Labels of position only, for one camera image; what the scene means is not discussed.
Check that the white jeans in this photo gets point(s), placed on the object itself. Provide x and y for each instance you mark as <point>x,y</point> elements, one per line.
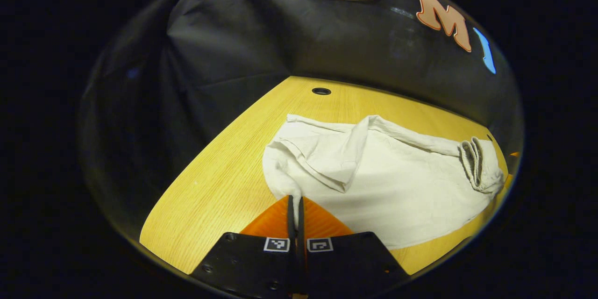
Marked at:
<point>397,187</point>

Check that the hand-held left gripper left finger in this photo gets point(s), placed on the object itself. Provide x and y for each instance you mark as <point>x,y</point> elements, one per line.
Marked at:
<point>252,261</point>

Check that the black backdrop cloth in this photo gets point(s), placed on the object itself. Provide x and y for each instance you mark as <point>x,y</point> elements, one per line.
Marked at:
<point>233,46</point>

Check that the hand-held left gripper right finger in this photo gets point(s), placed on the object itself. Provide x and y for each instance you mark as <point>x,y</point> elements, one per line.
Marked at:
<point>345,261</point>

